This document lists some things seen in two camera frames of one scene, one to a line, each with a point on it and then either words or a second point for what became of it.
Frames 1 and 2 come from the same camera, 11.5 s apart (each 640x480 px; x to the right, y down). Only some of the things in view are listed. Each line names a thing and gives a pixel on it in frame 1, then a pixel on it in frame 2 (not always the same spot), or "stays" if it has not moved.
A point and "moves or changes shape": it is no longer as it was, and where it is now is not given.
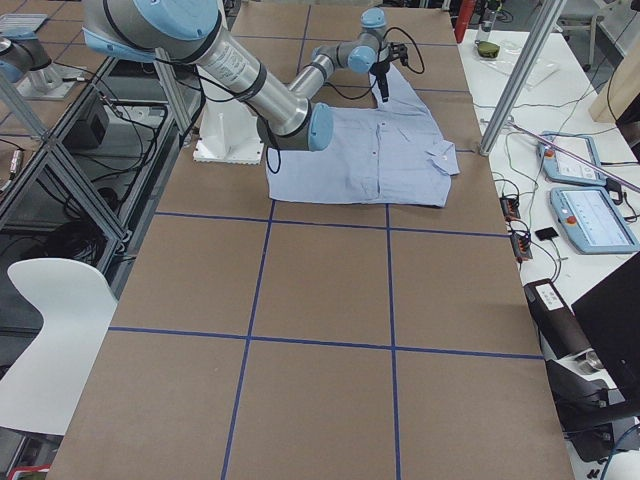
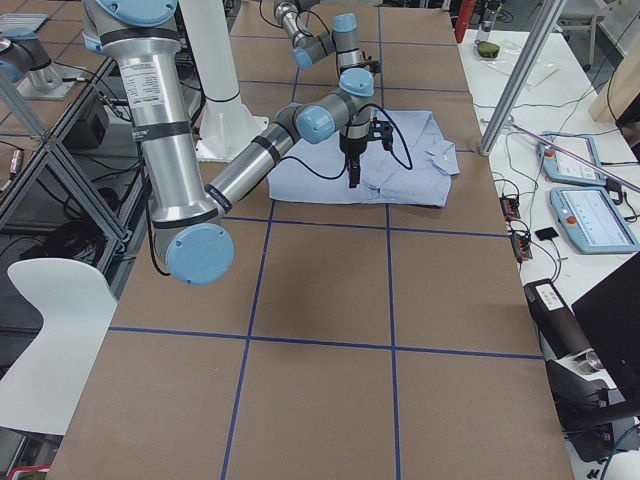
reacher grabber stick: [523, 129] stays
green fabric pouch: [487, 49] stays
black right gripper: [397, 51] -> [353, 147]
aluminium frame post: [547, 15] stays
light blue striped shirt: [387, 154] moves or changes shape
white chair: [41, 386] stays
